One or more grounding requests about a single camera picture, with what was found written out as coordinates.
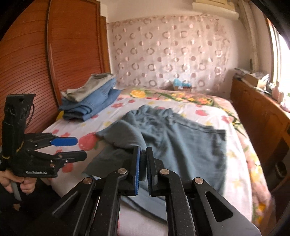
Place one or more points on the folded grey-beige garment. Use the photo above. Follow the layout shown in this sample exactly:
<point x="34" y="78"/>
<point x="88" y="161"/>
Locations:
<point x="94" y="82"/>

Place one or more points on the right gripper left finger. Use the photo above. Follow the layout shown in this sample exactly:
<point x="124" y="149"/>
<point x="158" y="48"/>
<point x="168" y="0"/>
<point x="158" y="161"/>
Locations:
<point x="92" y="206"/>

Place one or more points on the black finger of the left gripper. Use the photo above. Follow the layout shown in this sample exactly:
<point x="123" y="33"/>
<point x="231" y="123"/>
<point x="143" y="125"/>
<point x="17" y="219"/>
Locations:
<point x="60" y="158"/>

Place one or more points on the white air conditioner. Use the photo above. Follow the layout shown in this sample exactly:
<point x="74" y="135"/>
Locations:
<point x="225" y="9"/>

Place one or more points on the person's left hand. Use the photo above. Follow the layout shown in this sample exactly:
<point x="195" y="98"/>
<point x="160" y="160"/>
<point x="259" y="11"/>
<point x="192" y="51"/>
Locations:
<point x="27" y="185"/>

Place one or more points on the brown wooden wardrobe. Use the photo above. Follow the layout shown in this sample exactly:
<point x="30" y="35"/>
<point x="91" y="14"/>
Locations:
<point x="52" y="46"/>

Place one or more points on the cardboard box on cabinet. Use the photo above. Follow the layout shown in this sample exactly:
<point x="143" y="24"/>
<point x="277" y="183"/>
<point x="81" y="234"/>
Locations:
<point x="257" y="80"/>

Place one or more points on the window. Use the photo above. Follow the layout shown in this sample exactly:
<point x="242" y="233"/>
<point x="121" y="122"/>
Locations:
<point x="280" y="58"/>

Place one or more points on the teal green pants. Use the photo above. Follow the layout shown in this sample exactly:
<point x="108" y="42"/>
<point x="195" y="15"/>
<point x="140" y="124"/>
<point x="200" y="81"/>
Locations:
<point x="185" y="147"/>

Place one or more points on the folded blue jeans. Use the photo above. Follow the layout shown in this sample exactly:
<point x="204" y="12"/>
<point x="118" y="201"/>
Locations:
<point x="92" y="104"/>

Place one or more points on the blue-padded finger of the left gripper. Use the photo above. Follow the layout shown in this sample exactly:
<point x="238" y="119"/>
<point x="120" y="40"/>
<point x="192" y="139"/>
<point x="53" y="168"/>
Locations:
<point x="55" y="141"/>

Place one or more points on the pink circle-pattern curtain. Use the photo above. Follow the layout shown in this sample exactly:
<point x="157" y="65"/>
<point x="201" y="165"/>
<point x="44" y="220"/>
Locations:
<point x="151" y="52"/>

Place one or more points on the pink bottle on sill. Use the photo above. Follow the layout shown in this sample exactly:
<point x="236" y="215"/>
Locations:
<point x="275" y="92"/>

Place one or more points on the floral bed sheet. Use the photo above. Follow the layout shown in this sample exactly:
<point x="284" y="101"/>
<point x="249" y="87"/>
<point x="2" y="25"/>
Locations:
<point x="245" y="184"/>

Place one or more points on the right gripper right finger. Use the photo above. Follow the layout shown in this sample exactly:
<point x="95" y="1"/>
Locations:
<point x="194" y="207"/>

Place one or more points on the wooden side cabinet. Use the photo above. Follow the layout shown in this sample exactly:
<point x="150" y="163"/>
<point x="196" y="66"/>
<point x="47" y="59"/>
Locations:
<point x="267" y="126"/>

